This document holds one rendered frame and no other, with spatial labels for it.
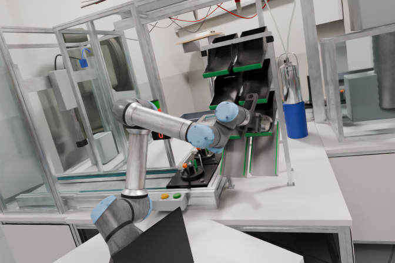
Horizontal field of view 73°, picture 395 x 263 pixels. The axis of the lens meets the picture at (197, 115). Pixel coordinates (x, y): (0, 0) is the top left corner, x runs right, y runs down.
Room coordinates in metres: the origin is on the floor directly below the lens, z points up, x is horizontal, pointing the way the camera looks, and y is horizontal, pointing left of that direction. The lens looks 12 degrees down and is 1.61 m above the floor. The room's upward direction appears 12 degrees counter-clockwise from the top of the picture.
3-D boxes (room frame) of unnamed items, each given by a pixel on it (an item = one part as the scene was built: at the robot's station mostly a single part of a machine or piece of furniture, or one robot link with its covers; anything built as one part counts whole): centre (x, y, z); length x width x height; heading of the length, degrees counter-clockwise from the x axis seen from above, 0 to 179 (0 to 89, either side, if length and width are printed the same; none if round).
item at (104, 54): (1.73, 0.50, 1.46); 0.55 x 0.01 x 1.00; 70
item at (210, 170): (1.43, 0.10, 0.96); 0.24 x 0.24 x 0.02; 70
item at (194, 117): (3.57, -0.01, 0.73); 0.62 x 0.42 x 0.23; 70
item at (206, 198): (1.38, 0.41, 0.91); 0.89 x 0.06 x 0.11; 70
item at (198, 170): (1.43, 0.10, 0.98); 0.14 x 0.14 x 0.02
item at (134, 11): (1.64, 0.23, 1.46); 0.03 x 0.03 x 1.00; 70
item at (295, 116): (1.98, -0.74, 1.00); 0.16 x 0.16 x 0.27
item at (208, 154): (1.67, 0.01, 1.01); 0.24 x 0.24 x 0.13; 70
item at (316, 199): (1.85, -0.05, 0.85); 1.50 x 1.41 x 0.03; 70
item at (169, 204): (1.26, 0.25, 0.93); 0.21 x 0.07 x 0.06; 70
